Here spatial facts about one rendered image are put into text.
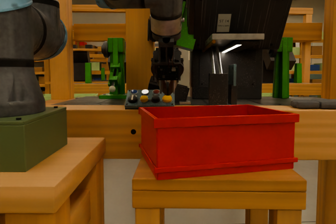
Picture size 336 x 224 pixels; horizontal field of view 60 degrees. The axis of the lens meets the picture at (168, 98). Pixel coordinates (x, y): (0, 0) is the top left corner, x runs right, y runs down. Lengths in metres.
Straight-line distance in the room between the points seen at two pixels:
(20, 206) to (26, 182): 0.03
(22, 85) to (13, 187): 0.19
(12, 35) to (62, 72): 1.00
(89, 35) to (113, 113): 0.81
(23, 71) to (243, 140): 0.44
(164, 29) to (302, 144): 0.53
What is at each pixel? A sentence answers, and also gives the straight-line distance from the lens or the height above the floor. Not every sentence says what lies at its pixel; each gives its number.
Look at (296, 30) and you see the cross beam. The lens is 1.69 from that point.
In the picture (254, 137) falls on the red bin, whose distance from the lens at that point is 0.63.
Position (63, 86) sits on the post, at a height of 0.95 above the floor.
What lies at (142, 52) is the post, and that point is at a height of 1.12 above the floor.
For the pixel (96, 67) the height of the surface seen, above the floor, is 1.21.
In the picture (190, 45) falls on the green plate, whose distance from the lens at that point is 1.11.
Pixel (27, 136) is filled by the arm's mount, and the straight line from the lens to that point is 0.52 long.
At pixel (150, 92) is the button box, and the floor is 0.95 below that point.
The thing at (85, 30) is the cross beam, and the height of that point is 1.24.
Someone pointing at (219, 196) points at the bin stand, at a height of 0.77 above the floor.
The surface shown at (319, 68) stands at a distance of 9.45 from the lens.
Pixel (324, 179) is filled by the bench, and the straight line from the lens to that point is 1.75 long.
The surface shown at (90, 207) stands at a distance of 0.72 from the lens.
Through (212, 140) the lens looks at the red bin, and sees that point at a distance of 0.59.
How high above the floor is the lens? 1.00
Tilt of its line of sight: 4 degrees down
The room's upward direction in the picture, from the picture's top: straight up
